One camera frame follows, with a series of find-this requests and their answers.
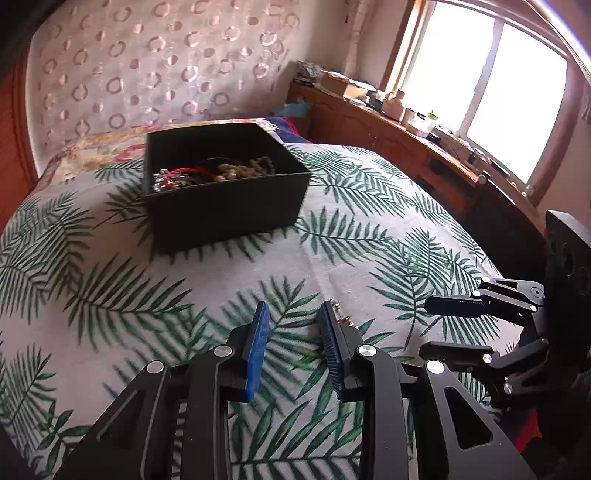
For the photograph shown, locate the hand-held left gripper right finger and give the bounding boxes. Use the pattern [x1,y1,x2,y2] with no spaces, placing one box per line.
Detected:
[318,300,539,480]

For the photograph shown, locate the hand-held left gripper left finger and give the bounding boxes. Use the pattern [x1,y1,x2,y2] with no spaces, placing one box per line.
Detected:
[54,301,271,480]

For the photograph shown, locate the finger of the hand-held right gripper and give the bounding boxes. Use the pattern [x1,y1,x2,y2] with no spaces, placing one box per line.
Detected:
[424,277,549,325]
[419,339,550,395]

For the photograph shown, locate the black jewelry box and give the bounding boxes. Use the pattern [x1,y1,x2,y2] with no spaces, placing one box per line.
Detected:
[141,122,311,254]

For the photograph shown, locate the light brown bead bracelet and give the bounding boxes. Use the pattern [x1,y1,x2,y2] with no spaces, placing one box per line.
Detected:
[216,161,259,182]

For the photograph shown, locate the red cord crystal bracelet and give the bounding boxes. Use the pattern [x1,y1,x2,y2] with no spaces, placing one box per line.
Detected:
[152,167,218,191]

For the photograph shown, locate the leaf-print blanket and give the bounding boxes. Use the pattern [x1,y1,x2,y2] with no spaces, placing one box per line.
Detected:
[0,141,527,480]

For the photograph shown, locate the wooden cabinet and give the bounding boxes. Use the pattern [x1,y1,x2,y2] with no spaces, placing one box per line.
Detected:
[286,83,546,259]

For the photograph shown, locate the wooden-framed window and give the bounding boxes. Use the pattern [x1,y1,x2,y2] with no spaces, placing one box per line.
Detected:
[383,0,587,199]

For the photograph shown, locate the pink kettle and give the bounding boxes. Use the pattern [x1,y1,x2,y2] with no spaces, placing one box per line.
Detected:
[385,90,407,121]

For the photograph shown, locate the navy and red blanket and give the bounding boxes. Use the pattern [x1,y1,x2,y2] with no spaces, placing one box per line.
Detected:
[268,117,308,141]

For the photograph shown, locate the blue plastic bag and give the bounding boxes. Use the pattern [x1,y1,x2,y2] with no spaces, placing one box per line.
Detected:
[277,102,312,121]

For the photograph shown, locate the cardboard box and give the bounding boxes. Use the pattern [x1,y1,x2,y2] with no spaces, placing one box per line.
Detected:
[318,71,370,100]

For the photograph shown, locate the floral blanket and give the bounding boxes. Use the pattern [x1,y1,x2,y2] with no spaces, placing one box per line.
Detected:
[39,119,287,185]

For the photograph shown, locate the pile of patterned papers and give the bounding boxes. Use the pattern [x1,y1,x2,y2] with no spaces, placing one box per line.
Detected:
[295,60,331,86]

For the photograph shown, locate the pale window curtain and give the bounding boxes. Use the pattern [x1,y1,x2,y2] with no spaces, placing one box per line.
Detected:
[344,0,377,77]

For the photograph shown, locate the wooden wardrobe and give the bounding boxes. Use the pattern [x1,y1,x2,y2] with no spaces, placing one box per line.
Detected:
[0,60,40,232]

